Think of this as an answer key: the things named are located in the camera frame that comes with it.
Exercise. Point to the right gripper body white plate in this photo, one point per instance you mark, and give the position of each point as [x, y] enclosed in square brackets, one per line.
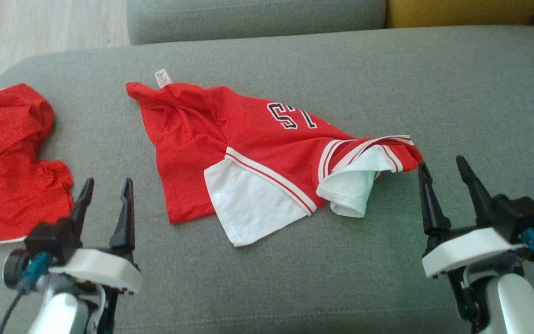
[461, 253]

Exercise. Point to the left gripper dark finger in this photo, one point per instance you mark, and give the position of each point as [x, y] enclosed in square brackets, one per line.
[83, 208]
[125, 227]

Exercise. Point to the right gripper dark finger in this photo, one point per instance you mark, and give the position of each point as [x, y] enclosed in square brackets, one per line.
[434, 208]
[480, 199]

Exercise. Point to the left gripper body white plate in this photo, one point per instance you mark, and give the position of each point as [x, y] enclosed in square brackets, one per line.
[104, 266]

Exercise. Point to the red shorts with white stripe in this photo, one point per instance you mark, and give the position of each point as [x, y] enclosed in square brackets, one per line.
[12, 185]

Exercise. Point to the red jersey with white trim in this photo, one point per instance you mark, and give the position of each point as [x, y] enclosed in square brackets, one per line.
[248, 134]

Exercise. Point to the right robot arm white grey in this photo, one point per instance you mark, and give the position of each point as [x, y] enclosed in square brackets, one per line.
[512, 306]

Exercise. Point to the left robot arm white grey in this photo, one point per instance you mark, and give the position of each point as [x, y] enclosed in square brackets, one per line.
[60, 311]

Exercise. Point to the grey sofa seat cushion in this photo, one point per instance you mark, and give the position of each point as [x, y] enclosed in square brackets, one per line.
[434, 93]

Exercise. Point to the yellow sofa cushion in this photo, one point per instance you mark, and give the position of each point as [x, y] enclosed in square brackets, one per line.
[461, 11]

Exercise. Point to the grey sofa back cushion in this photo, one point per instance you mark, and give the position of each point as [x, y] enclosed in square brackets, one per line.
[248, 18]

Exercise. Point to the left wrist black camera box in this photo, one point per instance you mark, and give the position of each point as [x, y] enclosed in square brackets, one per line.
[51, 239]

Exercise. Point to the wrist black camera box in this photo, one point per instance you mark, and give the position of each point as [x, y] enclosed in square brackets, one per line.
[522, 215]
[51, 239]

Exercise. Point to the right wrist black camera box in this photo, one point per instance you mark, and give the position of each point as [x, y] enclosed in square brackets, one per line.
[522, 215]

